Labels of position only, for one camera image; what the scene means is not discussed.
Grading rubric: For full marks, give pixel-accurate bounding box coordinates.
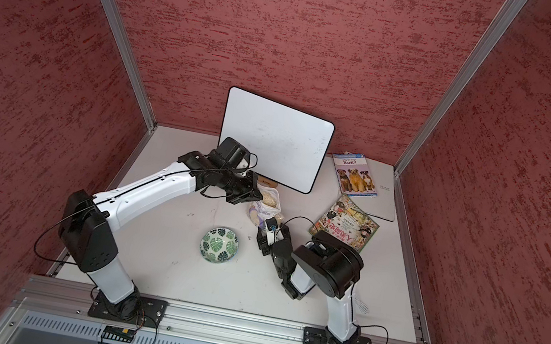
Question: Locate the left aluminium corner post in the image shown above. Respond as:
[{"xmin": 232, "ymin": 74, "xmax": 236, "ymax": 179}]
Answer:
[{"xmin": 100, "ymin": 0, "xmax": 158, "ymax": 134}]

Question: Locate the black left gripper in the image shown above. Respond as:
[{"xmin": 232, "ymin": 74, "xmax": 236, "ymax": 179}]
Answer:
[{"xmin": 215, "ymin": 164, "xmax": 268, "ymax": 207}]

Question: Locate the colourful cartoon picture book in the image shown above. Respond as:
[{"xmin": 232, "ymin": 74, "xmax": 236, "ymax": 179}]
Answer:
[{"xmin": 309, "ymin": 194, "xmax": 379, "ymax": 252}]

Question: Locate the aluminium front frame rail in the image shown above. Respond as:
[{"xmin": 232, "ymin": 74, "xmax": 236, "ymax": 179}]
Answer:
[{"xmin": 9, "ymin": 275, "xmax": 416, "ymax": 344}]

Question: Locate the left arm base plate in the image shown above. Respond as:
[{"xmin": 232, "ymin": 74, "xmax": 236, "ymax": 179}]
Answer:
[{"xmin": 87, "ymin": 289, "xmax": 169, "ymax": 329}]

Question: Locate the green leaf pattern bowl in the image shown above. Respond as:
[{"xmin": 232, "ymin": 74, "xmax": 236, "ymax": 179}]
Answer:
[{"xmin": 199, "ymin": 227, "xmax": 240, "ymax": 264}]

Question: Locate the dog cover book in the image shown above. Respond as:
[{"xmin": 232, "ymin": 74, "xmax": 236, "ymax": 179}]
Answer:
[{"xmin": 332, "ymin": 153, "xmax": 378, "ymax": 197}]

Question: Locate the instant oatmeal plastic bag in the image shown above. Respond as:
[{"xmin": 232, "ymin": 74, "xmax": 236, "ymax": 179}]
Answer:
[{"xmin": 248, "ymin": 186, "xmax": 283, "ymax": 228}]

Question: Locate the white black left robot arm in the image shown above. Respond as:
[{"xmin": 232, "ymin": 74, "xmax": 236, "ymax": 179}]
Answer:
[{"xmin": 57, "ymin": 137, "xmax": 263, "ymax": 315}]

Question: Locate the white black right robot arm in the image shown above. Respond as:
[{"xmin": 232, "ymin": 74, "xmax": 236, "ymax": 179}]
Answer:
[{"xmin": 256, "ymin": 217, "xmax": 364, "ymax": 344}]

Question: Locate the white whiteboard black frame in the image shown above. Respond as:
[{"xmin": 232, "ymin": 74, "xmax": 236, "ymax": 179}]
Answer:
[{"xmin": 220, "ymin": 87, "xmax": 336, "ymax": 194}]

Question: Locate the right aluminium corner post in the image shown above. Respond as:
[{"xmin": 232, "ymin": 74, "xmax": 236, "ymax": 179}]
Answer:
[{"xmin": 394, "ymin": 0, "xmax": 529, "ymax": 179}]

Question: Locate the aluminium corner post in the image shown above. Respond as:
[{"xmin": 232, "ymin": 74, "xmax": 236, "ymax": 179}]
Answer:
[
  {"xmin": 100, "ymin": 0, "xmax": 158, "ymax": 134},
  {"xmin": 394, "ymin": 0, "xmax": 529, "ymax": 179}
]

